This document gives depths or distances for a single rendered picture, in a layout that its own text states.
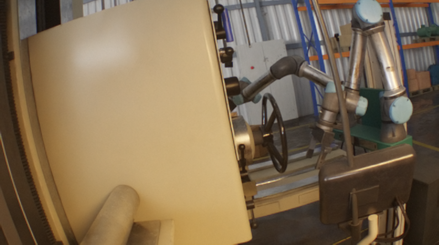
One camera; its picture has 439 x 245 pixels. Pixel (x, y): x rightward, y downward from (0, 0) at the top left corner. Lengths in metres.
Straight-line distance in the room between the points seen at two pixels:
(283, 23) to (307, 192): 7.36
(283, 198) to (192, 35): 1.56
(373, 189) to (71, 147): 0.97
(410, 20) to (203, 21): 11.01
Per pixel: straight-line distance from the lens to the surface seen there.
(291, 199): 2.34
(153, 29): 1.00
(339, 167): 0.96
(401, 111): 1.34
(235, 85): 1.26
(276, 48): 8.57
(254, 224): 1.29
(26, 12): 1.20
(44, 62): 1.12
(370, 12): 1.30
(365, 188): 1.01
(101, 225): 0.77
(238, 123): 1.48
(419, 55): 11.89
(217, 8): 1.04
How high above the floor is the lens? 1.61
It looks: 6 degrees down
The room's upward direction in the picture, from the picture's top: 11 degrees counter-clockwise
